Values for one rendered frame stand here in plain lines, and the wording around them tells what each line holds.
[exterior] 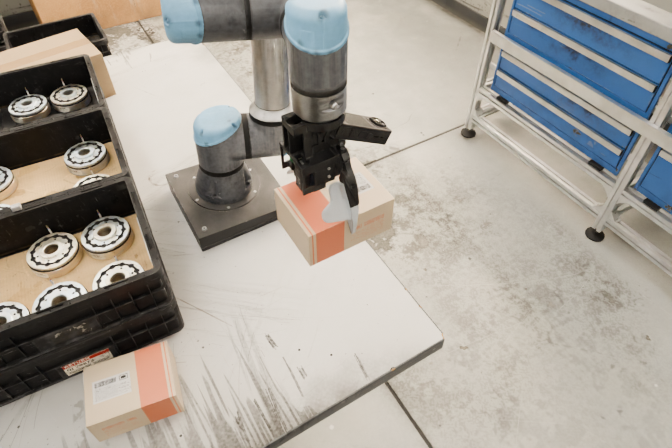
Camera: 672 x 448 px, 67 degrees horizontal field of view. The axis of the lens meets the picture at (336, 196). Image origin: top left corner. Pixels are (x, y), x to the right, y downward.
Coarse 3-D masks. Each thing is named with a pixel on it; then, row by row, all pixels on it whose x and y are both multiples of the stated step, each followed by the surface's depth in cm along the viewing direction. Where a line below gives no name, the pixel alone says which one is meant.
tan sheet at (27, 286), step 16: (80, 240) 114; (16, 256) 111; (128, 256) 111; (144, 256) 111; (0, 272) 108; (16, 272) 108; (32, 272) 108; (80, 272) 108; (96, 272) 108; (0, 288) 105; (16, 288) 105; (32, 288) 105; (32, 304) 102
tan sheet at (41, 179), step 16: (112, 144) 137; (48, 160) 133; (112, 160) 133; (16, 176) 129; (32, 176) 129; (48, 176) 129; (64, 176) 129; (80, 176) 129; (16, 192) 125; (32, 192) 125; (48, 192) 125
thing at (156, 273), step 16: (80, 192) 110; (32, 208) 107; (144, 224) 104; (144, 272) 96; (160, 272) 97; (112, 288) 93; (128, 288) 95; (64, 304) 91; (80, 304) 92; (16, 320) 88; (32, 320) 89; (48, 320) 90; (0, 336) 88
